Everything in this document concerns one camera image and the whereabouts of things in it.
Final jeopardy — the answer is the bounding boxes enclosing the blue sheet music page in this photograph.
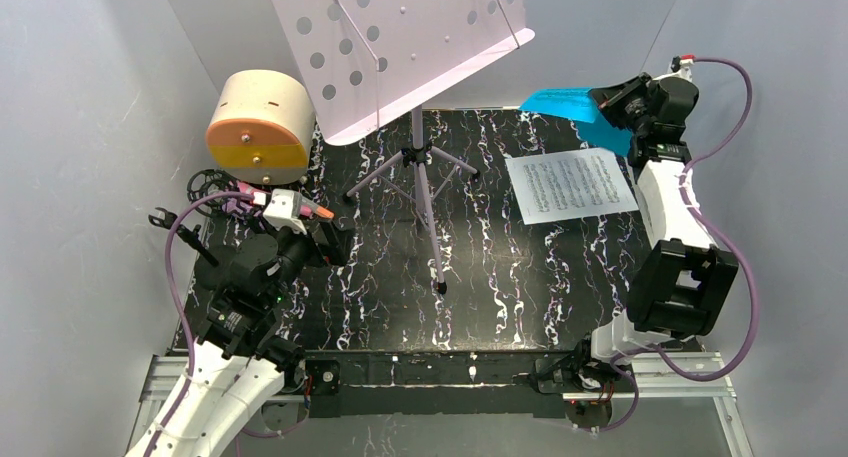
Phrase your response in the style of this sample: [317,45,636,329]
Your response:
[519,87,631,157]

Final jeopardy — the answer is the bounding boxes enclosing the black round-base desktop mic stand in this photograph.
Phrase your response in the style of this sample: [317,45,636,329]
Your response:
[176,224,246,292]

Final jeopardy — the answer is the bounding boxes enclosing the white sheet music book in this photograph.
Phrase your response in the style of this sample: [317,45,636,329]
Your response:
[505,148,638,225]

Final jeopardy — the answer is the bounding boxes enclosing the purple tripod music stand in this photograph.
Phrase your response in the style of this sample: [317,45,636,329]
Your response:
[261,0,537,296]

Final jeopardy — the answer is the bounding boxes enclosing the pink microphone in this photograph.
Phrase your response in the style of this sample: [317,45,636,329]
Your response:
[237,181,270,207]

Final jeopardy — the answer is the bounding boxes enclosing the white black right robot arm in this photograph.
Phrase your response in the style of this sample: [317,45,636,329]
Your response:
[569,74,739,386]

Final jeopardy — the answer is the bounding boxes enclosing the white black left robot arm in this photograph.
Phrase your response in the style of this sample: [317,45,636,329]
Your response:
[127,218,356,456]

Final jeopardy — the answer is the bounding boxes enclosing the beige orange drawer cabinet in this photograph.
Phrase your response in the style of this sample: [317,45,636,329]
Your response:
[205,69,316,186]

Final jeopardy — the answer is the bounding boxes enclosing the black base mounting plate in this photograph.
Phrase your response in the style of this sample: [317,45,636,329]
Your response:
[305,350,633,425]

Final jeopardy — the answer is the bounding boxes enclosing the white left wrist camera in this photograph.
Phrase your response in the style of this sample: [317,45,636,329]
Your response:
[262,189,313,235]

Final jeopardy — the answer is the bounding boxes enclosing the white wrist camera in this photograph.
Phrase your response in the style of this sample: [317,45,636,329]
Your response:
[669,54,695,82]
[262,189,313,235]

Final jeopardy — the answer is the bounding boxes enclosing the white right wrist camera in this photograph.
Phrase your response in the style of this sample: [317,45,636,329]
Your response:
[669,54,695,82]

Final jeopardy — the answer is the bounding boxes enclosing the aluminium frame rail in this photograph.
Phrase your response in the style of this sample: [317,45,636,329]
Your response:
[139,102,757,457]

